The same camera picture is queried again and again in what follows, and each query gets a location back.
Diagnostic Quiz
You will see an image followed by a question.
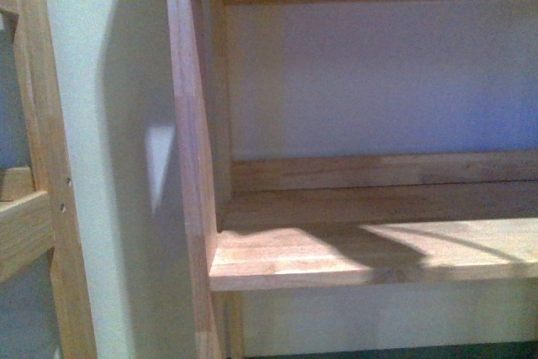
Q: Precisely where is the wooden shelf unit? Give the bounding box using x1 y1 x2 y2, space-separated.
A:
167 0 537 358

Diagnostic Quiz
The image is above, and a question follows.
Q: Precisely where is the wooden side shelf frame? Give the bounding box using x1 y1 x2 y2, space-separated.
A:
1 0 98 358

